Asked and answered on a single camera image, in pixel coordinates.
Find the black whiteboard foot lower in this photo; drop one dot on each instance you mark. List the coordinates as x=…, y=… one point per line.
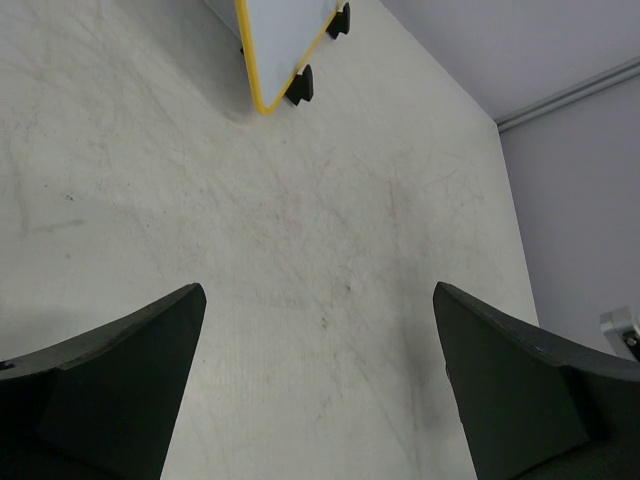
x=301, y=87

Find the right aluminium frame post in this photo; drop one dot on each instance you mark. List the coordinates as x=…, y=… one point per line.
x=583, y=90

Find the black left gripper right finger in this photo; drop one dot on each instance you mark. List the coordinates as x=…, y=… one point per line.
x=534, y=405

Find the black whiteboard foot upper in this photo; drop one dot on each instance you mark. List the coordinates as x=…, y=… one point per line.
x=340, y=24

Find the aluminium front rail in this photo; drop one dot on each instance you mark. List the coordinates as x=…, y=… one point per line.
x=621, y=329

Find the yellow framed whiteboard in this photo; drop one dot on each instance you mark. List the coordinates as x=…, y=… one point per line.
x=277, y=38

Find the black whiteboard foot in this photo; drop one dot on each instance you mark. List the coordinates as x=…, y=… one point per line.
x=340, y=24
x=301, y=87

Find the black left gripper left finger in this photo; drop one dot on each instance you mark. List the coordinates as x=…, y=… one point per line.
x=102, y=404

